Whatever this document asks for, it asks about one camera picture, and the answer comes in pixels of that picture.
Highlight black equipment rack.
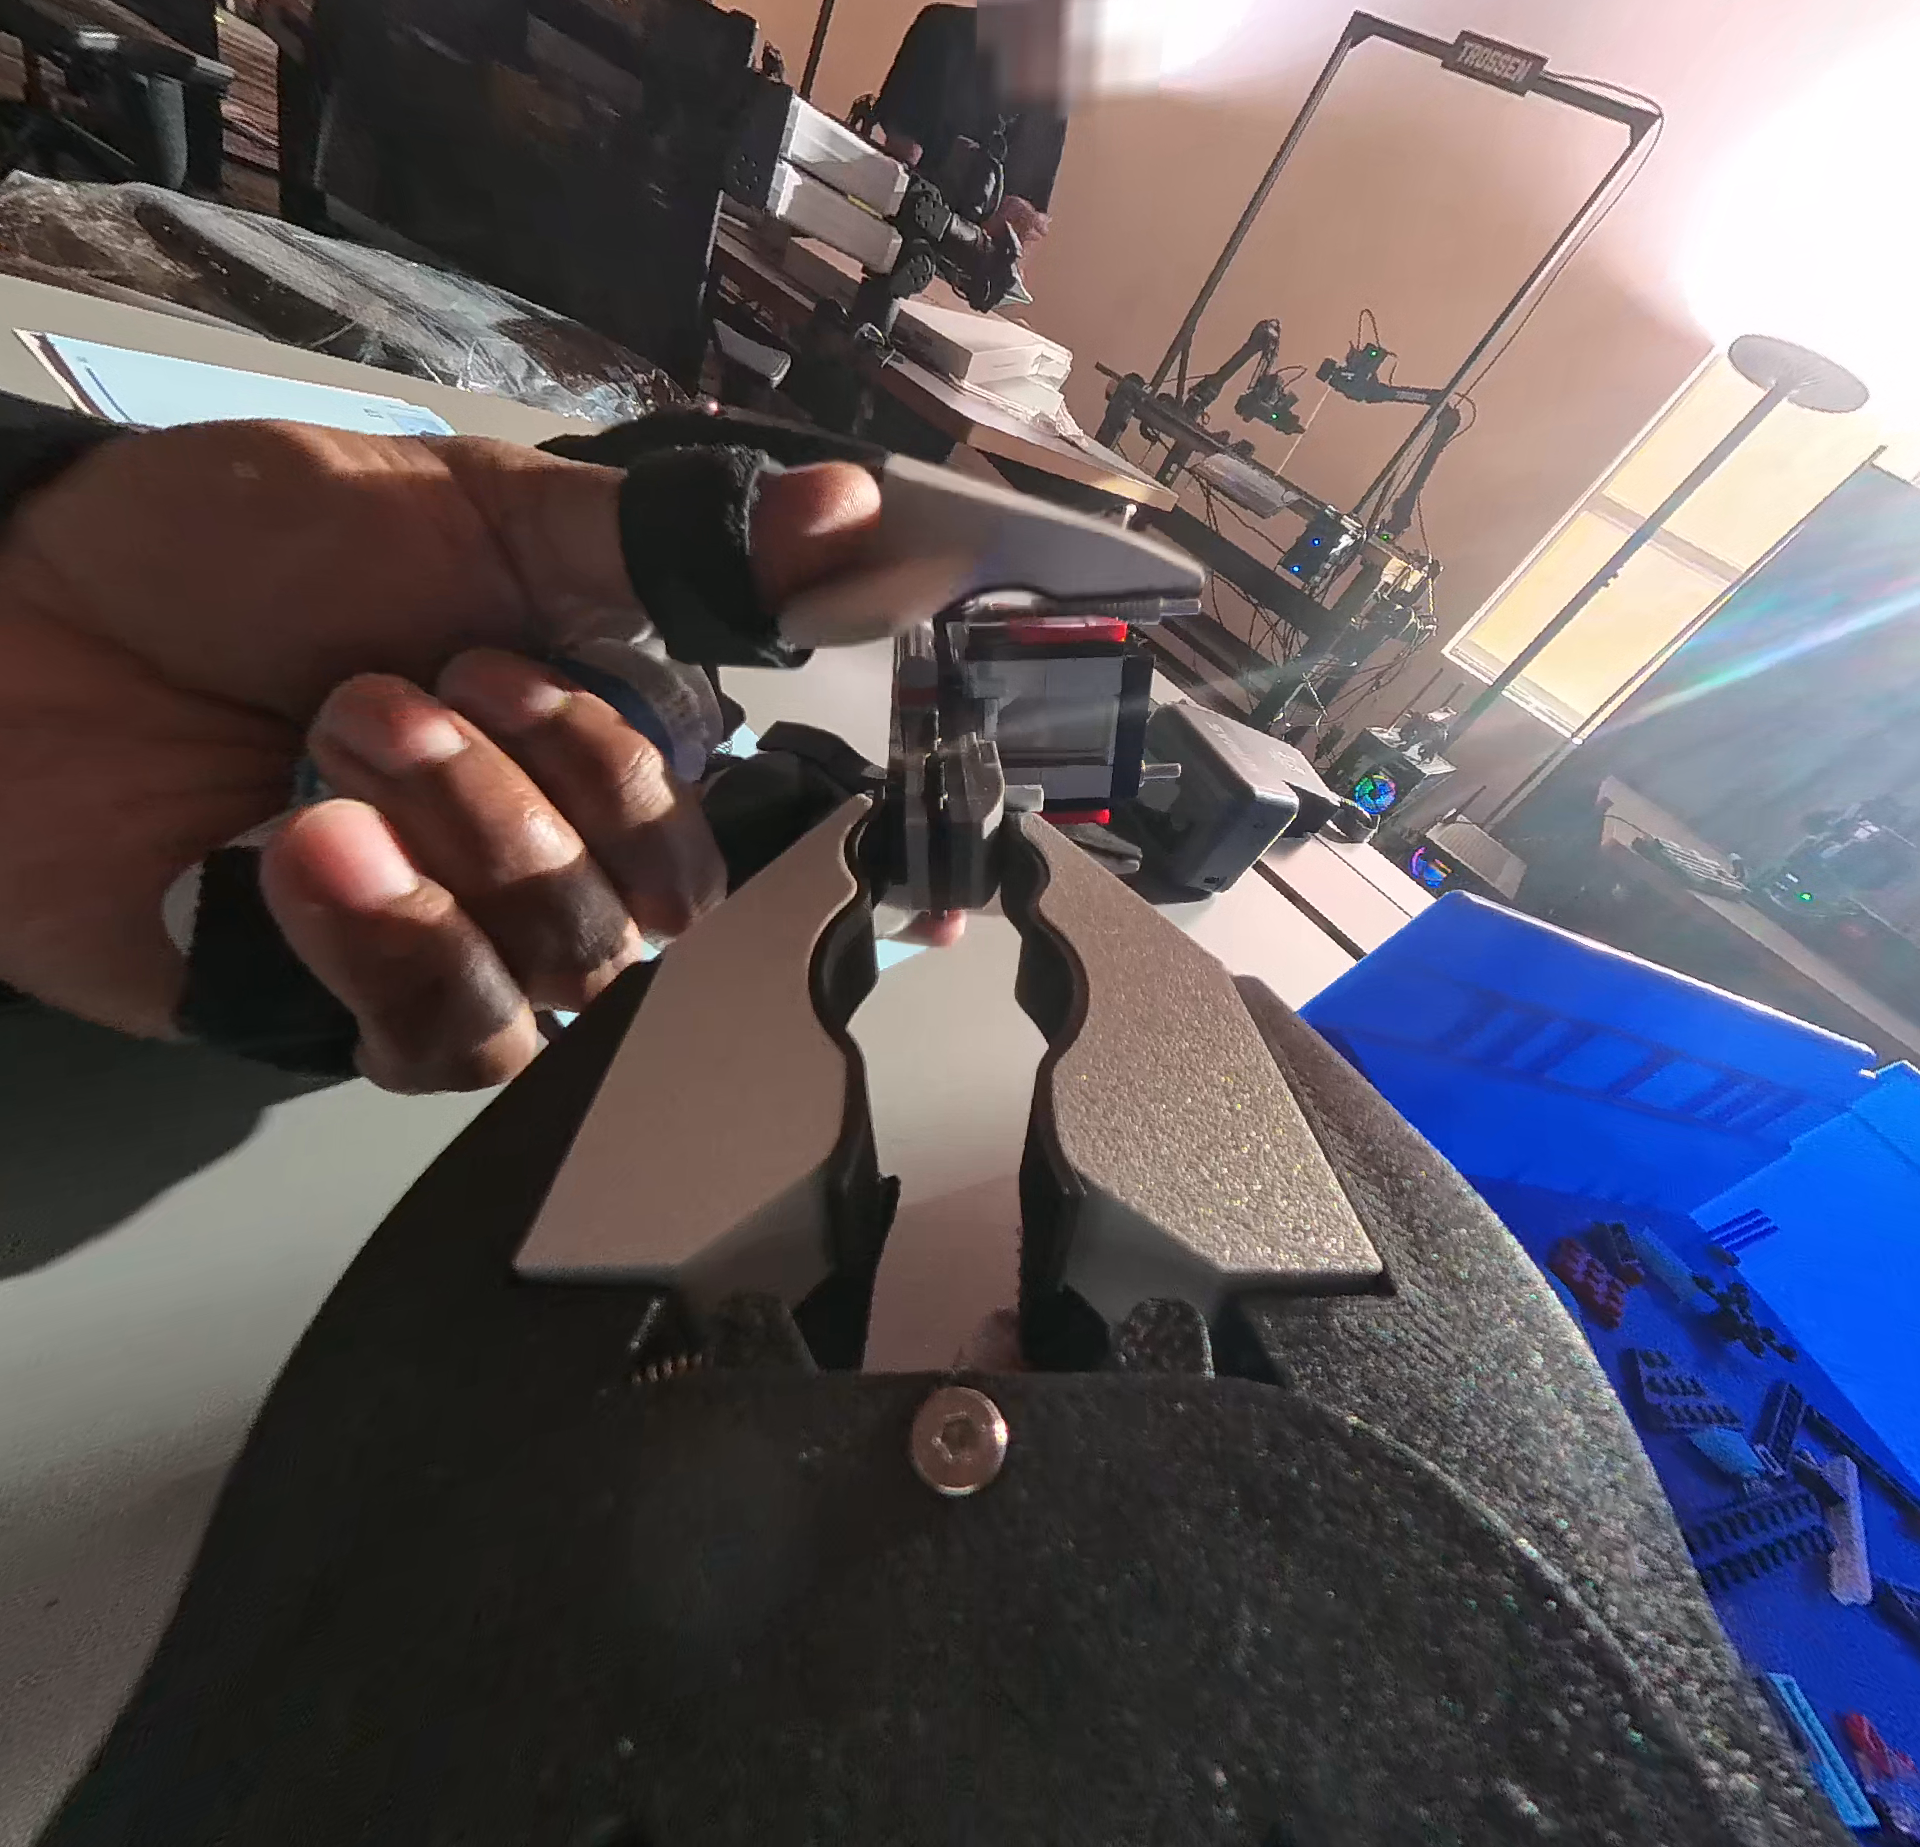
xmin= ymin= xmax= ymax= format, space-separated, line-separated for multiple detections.
xmin=1155 ymin=437 xmax=1446 ymax=731

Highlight blue plastic bin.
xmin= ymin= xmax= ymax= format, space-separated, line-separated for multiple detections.
xmin=1296 ymin=891 xmax=1920 ymax=1847

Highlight toy brick truck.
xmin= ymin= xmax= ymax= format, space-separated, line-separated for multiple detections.
xmin=882 ymin=601 xmax=1161 ymax=951

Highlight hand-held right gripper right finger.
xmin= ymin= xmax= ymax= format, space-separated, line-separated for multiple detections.
xmin=997 ymin=809 xmax=1391 ymax=1345

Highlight brown side table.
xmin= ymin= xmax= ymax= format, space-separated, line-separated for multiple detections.
xmin=708 ymin=212 xmax=1184 ymax=521

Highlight computer tower with coloured lights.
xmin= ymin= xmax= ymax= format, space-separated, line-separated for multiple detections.
xmin=1332 ymin=737 xmax=1461 ymax=835

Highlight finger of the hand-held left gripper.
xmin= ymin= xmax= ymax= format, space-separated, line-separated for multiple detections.
xmin=777 ymin=459 xmax=1213 ymax=649

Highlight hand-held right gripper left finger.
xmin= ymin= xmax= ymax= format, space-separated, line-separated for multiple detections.
xmin=511 ymin=793 xmax=902 ymax=1345

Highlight pile of loose toy bricks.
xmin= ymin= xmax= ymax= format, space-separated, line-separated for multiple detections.
xmin=1545 ymin=1217 xmax=1920 ymax=1833

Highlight black metal frame stand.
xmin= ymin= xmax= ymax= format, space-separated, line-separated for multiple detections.
xmin=1098 ymin=10 xmax=1669 ymax=739

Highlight flat white box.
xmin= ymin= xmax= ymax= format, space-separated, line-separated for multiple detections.
xmin=889 ymin=294 xmax=1081 ymax=391

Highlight black floor lamp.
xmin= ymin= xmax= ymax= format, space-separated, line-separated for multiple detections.
xmin=1476 ymin=331 xmax=1873 ymax=829

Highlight person's left forearm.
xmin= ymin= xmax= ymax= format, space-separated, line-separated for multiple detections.
xmin=0 ymin=389 xmax=145 ymax=535

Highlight black office chair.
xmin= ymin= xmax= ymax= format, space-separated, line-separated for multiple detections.
xmin=0 ymin=0 xmax=240 ymax=200

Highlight stack of white boxes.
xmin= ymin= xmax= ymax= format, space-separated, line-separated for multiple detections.
xmin=763 ymin=96 xmax=921 ymax=278

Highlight light blue instruction booklet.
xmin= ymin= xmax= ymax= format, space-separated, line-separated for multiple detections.
xmin=15 ymin=329 xmax=456 ymax=435

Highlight plastic-wrapped chair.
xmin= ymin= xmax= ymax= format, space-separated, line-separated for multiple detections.
xmin=0 ymin=174 xmax=697 ymax=427

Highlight bright window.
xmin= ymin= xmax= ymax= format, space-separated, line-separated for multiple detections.
xmin=1442 ymin=339 xmax=1920 ymax=731

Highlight black cube camera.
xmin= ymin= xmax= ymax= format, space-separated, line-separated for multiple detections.
xmin=1143 ymin=699 xmax=1303 ymax=891

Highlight grey laptop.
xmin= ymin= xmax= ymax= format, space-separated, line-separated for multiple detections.
xmin=1253 ymin=827 xmax=1441 ymax=967

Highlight person's left hand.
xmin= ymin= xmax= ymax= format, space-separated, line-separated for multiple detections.
xmin=0 ymin=419 xmax=890 ymax=1095

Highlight black power adapter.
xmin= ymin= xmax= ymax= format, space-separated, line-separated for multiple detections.
xmin=1275 ymin=769 xmax=1374 ymax=847

